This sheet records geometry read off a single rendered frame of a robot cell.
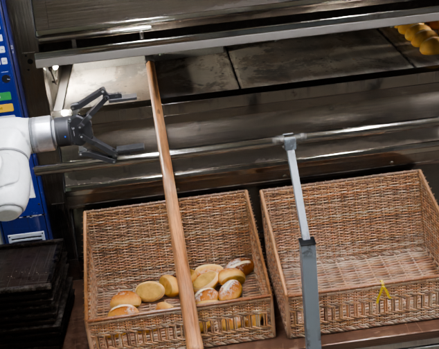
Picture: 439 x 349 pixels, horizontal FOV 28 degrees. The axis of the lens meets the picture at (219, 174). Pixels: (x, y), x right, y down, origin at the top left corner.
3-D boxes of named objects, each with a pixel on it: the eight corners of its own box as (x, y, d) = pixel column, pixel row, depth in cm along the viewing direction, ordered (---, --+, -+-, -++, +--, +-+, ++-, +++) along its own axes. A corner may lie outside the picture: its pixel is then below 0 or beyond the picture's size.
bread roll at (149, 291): (164, 300, 278) (167, 302, 283) (163, 280, 279) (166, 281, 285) (133, 302, 279) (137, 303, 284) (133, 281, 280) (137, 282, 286)
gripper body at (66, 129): (53, 111, 220) (89, 106, 220) (59, 142, 223) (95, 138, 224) (51, 122, 213) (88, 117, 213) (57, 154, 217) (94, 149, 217)
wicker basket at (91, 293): (93, 280, 299) (80, 209, 287) (255, 257, 302) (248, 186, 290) (89, 366, 255) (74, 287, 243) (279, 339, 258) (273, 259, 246)
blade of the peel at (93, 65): (224, 52, 320) (223, 45, 319) (74, 71, 316) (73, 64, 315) (212, 26, 352) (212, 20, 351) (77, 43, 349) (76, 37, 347)
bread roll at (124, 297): (142, 307, 280) (140, 291, 281) (140, 304, 273) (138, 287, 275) (111, 311, 279) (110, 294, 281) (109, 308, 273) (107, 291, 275)
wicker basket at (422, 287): (262, 259, 301) (256, 188, 289) (422, 237, 304) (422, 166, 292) (286, 341, 257) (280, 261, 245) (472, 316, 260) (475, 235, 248)
